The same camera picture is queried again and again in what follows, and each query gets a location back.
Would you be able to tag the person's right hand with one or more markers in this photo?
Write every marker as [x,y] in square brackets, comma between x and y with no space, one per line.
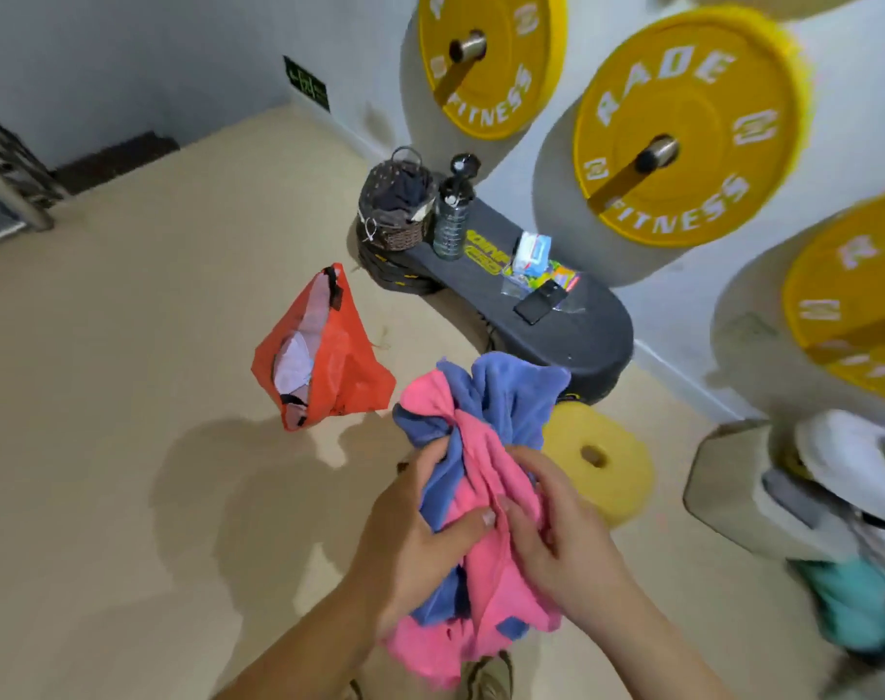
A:
[573,554]

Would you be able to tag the person's left hand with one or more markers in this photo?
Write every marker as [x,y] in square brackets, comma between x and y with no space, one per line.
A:
[395,546]

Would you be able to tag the person's right thumb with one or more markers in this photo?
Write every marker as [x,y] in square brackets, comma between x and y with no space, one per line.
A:
[519,528]

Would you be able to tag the person's left thumb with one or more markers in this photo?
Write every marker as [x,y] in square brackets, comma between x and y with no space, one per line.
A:
[468,523]

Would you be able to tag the pink towel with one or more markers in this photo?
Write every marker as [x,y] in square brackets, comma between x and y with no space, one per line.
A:
[493,575]

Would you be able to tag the blue towel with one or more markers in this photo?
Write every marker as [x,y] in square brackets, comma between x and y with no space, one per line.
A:
[515,393]

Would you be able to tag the person's left forearm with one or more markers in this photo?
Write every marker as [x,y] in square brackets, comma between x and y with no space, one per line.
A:
[304,648]

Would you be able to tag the person's right forearm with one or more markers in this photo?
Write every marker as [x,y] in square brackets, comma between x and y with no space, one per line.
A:
[654,648]

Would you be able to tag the small yellow weight plate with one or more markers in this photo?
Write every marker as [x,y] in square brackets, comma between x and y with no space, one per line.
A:
[617,448]

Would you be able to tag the person's olive shoe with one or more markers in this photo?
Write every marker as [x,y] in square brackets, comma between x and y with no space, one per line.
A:
[490,677]

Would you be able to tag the black oval bench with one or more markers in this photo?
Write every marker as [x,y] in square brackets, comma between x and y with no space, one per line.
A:
[559,335]

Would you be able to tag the orange fabric bag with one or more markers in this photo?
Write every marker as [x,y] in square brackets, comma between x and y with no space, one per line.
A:
[347,364]

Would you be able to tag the beige plate rack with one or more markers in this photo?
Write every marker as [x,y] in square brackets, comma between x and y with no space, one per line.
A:
[734,495]

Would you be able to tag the black phone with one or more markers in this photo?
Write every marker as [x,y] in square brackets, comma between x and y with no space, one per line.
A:
[541,301]

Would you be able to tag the pale garment in bag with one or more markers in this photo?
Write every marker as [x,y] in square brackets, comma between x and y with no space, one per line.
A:
[296,357]

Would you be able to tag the colourful snack packet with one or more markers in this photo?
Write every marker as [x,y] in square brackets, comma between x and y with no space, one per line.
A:
[562,275]

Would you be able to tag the stack of black weight plates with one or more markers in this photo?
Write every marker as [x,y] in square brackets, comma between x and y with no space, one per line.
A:
[391,273]

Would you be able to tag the white blue tissue pack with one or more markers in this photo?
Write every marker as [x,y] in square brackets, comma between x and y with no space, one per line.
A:
[532,253]

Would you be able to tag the dark grey water bottle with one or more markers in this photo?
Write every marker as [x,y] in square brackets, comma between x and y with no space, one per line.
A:
[453,215]

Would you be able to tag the dark wicker basket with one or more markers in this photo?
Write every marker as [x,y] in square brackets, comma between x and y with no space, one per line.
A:
[395,204]

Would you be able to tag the white weight plate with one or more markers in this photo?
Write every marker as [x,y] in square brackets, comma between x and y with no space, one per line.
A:
[843,459]

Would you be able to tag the teal cloth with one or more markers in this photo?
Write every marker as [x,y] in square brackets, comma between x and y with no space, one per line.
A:
[850,605]

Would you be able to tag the green exit sign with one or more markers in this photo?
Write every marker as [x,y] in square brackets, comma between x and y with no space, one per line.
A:
[306,84]

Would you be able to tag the dark brown doormat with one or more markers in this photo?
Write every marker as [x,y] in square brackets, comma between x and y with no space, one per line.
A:
[114,161]

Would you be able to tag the metal stair railing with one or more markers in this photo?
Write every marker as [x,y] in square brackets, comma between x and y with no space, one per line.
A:
[12,174]

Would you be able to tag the steel wall peg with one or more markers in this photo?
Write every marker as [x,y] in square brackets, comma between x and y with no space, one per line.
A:
[469,46]
[659,154]

